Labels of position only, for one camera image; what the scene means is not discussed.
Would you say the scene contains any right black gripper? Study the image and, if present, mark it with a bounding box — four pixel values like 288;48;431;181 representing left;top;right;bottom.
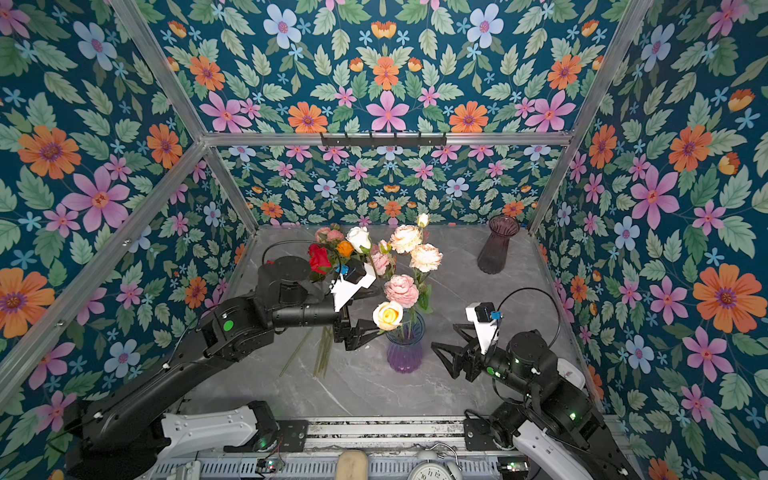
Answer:
432;322;539;402

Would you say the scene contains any cream yellow rose stem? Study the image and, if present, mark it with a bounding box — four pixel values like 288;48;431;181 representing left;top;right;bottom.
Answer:
373;301;416;341

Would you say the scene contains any blue purple glass vase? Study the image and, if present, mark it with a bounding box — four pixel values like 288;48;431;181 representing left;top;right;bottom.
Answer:
386;311;426;374

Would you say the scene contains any red rose stem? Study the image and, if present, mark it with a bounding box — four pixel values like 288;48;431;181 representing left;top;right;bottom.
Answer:
308;243;337;282

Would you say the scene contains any dark purple glass vase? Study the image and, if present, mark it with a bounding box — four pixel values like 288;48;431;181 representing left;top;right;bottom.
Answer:
477;215;520;275

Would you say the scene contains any white rose stem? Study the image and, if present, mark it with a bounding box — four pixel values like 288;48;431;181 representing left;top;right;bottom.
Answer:
346;227;388;278

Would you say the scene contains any peach peony flower stem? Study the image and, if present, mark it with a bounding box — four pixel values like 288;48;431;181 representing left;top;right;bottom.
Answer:
388;213;443;314

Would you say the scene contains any pink peony flower stem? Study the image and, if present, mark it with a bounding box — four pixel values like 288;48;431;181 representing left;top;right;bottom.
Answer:
377;242;420;311

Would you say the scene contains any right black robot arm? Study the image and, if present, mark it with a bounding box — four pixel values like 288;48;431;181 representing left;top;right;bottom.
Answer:
431;324;639;479

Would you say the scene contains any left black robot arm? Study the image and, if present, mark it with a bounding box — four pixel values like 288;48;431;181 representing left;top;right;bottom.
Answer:
64;256;378;479

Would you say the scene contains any mixed flower bunch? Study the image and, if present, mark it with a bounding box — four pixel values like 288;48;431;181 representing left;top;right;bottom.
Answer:
278;224;354;379

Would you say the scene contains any white round device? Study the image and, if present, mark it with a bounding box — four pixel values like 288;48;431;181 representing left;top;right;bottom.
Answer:
557;358;586;390

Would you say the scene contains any white alarm clock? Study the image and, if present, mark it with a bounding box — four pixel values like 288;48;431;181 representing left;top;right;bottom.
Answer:
407;450;463;480

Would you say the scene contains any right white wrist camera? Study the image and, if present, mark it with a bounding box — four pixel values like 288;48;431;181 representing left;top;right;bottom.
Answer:
465;302;503;355

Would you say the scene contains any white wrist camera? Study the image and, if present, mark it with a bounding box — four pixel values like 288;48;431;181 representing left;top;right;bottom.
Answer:
465;302;503;355
330;259;376;312

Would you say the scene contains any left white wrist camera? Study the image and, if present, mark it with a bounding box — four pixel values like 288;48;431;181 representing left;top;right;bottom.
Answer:
330;259;376;312

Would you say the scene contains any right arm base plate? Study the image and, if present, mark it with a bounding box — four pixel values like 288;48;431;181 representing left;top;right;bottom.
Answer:
463;409;513;451

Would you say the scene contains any aluminium mounting rail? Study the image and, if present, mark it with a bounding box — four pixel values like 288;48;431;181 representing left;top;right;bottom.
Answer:
137;416;631;457

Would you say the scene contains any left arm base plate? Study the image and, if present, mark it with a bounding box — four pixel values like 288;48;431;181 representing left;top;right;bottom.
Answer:
223;420;309;453

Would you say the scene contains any beige wooden handle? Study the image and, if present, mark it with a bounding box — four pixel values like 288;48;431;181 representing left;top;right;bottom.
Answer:
335;450;369;480

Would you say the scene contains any black hook rail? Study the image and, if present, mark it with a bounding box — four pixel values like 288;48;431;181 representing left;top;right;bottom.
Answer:
320;132;448;148

